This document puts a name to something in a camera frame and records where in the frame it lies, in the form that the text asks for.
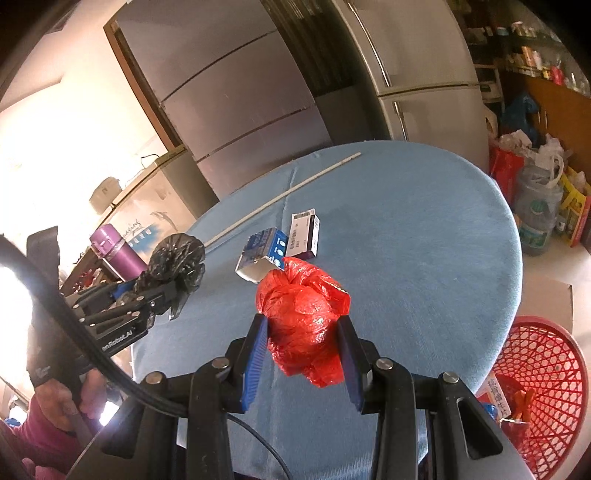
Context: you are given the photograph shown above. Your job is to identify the wooden shelf cabinet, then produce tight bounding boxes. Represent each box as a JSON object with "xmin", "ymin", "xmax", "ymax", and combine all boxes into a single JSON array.
[{"xmin": 457, "ymin": 9, "xmax": 591, "ymax": 153}]

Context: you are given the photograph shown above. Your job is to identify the white plastic bag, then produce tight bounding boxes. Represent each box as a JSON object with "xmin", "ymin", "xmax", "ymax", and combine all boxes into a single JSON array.
[{"xmin": 531, "ymin": 134, "xmax": 566, "ymax": 185}]

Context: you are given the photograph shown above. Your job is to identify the black plastic bag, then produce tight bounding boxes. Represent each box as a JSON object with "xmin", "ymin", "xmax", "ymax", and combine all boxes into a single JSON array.
[{"xmin": 134, "ymin": 233, "xmax": 206, "ymax": 321}]

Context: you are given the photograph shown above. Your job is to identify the blue white milk carton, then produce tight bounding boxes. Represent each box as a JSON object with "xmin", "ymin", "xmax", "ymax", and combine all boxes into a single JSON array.
[{"xmin": 235, "ymin": 227, "xmax": 289, "ymax": 283}]

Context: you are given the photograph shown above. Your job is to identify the white chest freezer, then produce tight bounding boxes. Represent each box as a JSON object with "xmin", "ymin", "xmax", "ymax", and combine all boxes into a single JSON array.
[{"xmin": 99, "ymin": 145, "xmax": 218, "ymax": 259}]

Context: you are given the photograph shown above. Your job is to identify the assorted bottles and boxes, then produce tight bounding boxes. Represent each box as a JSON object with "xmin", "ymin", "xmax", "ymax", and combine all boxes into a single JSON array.
[{"xmin": 462, "ymin": 18, "xmax": 591, "ymax": 93}]

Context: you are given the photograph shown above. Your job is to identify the large plastic water jug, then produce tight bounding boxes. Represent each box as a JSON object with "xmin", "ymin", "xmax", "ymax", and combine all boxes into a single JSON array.
[{"xmin": 512, "ymin": 164, "xmax": 564, "ymax": 254}]

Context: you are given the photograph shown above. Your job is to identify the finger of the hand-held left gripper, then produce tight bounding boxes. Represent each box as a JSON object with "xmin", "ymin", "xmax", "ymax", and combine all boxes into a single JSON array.
[
  {"xmin": 76, "ymin": 284, "xmax": 188, "ymax": 326},
  {"xmin": 65, "ymin": 279, "xmax": 139, "ymax": 309}
]

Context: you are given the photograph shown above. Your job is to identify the white rice cooker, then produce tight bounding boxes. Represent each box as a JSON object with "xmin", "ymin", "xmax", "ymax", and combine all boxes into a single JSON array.
[{"xmin": 89, "ymin": 178, "xmax": 122, "ymax": 214}]

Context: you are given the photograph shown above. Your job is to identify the purple thermos bottle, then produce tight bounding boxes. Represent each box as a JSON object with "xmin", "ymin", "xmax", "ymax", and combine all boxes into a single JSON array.
[{"xmin": 89, "ymin": 224, "xmax": 148, "ymax": 282}]

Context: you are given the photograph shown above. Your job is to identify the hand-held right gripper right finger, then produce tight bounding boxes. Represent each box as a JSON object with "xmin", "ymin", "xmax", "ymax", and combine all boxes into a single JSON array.
[{"xmin": 336, "ymin": 316, "xmax": 504, "ymax": 480}]

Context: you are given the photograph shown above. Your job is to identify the person's left forearm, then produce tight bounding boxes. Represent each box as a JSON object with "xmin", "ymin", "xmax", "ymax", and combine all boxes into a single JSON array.
[{"xmin": 0, "ymin": 397, "xmax": 93, "ymax": 480}]

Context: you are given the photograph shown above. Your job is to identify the grey three-door fridge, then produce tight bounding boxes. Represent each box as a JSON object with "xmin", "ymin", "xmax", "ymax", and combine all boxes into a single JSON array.
[{"xmin": 113, "ymin": 0, "xmax": 333, "ymax": 204}]

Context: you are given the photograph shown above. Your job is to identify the long white rod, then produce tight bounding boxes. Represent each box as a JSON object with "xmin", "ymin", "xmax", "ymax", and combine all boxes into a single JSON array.
[{"xmin": 203, "ymin": 152, "xmax": 362, "ymax": 247}]

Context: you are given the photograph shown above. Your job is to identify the red plastic basket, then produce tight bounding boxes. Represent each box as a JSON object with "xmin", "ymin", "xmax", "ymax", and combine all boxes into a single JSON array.
[{"xmin": 480, "ymin": 316, "xmax": 589, "ymax": 480}]

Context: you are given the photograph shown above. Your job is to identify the thick black gripper cable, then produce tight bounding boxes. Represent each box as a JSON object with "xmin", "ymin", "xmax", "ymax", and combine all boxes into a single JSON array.
[{"xmin": 0, "ymin": 235, "xmax": 185, "ymax": 414}]

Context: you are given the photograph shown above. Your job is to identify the yellow printed bag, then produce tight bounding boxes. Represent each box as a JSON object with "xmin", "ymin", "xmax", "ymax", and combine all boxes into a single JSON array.
[{"xmin": 561, "ymin": 168, "xmax": 591, "ymax": 247}]

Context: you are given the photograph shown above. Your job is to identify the silver two-door fridge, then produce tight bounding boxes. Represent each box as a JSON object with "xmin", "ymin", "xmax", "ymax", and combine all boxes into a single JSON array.
[{"xmin": 332, "ymin": 0, "xmax": 490, "ymax": 171}]

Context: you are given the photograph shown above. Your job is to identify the large blue bag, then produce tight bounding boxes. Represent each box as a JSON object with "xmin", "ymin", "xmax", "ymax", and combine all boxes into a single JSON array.
[{"xmin": 501, "ymin": 92, "xmax": 541, "ymax": 139}]

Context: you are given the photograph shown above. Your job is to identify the red plastic bag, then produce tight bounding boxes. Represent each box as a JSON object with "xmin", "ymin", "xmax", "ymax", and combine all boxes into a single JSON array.
[{"xmin": 255, "ymin": 257, "xmax": 352, "ymax": 388}]

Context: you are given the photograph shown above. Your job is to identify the person's left hand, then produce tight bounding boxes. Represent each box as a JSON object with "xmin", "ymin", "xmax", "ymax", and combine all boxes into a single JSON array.
[{"xmin": 28, "ymin": 364, "xmax": 114, "ymax": 437}]

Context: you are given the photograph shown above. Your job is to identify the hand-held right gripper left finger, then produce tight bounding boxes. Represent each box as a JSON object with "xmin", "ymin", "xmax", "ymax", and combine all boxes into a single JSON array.
[{"xmin": 99, "ymin": 314, "xmax": 271, "ymax": 480}]

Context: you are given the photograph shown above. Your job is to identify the red white snack wrapper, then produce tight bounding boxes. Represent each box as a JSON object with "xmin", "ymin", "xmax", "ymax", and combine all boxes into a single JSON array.
[{"xmin": 475, "ymin": 374, "xmax": 536, "ymax": 423}]

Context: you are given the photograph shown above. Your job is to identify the red shopping bag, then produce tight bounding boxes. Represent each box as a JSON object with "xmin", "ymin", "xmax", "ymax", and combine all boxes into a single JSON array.
[{"xmin": 489, "ymin": 138, "xmax": 525, "ymax": 204}]

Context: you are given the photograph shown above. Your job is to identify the blue tablecloth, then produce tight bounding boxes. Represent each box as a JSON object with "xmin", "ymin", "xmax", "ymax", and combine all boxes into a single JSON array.
[{"xmin": 130, "ymin": 141, "xmax": 523, "ymax": 480}]

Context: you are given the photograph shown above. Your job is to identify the small printed cardboard box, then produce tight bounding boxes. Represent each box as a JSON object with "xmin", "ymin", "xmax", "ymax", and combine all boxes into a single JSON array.
[{"xmin": 286, "ymin": 209, "xmax": 320, "ymax": 259}]

